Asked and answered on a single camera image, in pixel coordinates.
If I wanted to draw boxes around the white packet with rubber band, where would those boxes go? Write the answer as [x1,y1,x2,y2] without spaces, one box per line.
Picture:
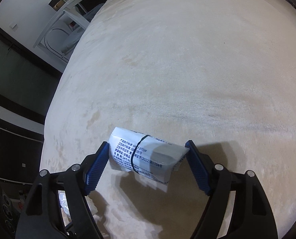
[108,127,188,184]

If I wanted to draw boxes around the clear plastic cup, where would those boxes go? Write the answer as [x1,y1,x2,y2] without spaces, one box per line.
[58,190,98,225]

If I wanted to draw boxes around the dark glass door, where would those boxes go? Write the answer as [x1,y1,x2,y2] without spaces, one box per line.
[0,28,62,124]

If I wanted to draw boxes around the white chair grey cushion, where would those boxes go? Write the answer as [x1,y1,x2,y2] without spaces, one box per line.
[35,0,103,62]

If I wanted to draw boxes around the white side table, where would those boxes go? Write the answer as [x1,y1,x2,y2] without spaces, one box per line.
[33,0,103,62]

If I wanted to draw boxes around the white wall switch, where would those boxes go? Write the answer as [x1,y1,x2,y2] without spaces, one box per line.
[9,24,17,29]

